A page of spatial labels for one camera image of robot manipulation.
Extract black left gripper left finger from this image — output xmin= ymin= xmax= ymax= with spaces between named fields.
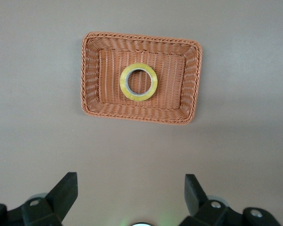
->
xmin=21 ymin=172 xmax=79 ymax=226

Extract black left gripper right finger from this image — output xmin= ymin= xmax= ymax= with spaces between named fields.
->
xmin=179 ymin=174 xmax=245 ymax=226

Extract yellow clear tape roll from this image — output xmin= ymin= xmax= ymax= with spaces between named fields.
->
xmin=119 ymin=62 xmax=158 ymax=102

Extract brown wicker basket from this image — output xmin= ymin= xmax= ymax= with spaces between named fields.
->
xmin=81 ymin=32 xmax=203 ymax=127

